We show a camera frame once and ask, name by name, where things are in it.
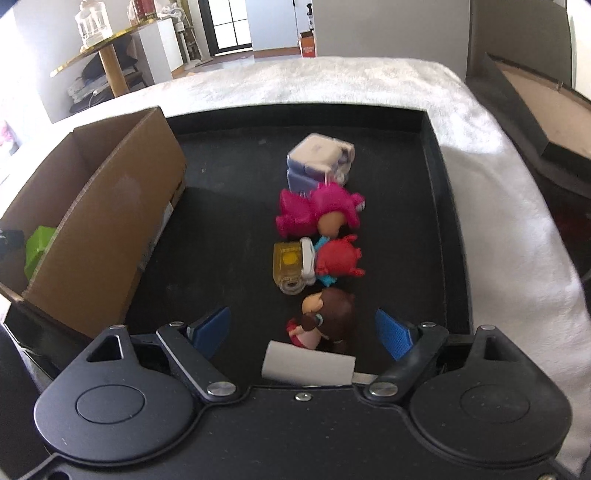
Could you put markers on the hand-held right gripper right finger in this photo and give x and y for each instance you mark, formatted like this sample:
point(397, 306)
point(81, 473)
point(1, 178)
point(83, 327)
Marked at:
point(391, 336)

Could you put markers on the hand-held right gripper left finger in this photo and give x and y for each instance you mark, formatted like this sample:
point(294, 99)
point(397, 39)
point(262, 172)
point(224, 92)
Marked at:
point(213, 328)

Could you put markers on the brown haired doll figurine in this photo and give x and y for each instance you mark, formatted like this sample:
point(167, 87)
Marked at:
point(330, 318)

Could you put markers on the red and blue figurine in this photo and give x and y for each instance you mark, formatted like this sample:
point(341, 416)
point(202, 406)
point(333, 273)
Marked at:
point(339, 258)

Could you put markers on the brown cardboard box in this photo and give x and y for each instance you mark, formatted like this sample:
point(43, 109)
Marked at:
point(115, 221)

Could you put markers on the pink costume figurine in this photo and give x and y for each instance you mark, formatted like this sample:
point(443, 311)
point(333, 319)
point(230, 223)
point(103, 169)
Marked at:
point(314, 210)

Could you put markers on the green block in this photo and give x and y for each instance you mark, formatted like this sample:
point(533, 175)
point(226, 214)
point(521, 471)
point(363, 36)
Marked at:
point(39, 249)

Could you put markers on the lavender cube toy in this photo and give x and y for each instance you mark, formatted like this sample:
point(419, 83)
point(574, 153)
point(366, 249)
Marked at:
point(316, 159)

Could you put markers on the white fluffy blanket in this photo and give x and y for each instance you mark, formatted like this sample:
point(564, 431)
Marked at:
point(323, 83)

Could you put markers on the round gold table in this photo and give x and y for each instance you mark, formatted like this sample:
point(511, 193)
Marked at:
point(111, 60)

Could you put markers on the orange carton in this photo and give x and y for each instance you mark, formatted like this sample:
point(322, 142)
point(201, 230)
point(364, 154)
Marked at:
point(308, 46)

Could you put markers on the clear glass jar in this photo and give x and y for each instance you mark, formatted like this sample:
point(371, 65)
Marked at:
point(94, 23)

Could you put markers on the black picture frame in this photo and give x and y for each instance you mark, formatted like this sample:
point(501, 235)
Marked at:
point(545, 106)

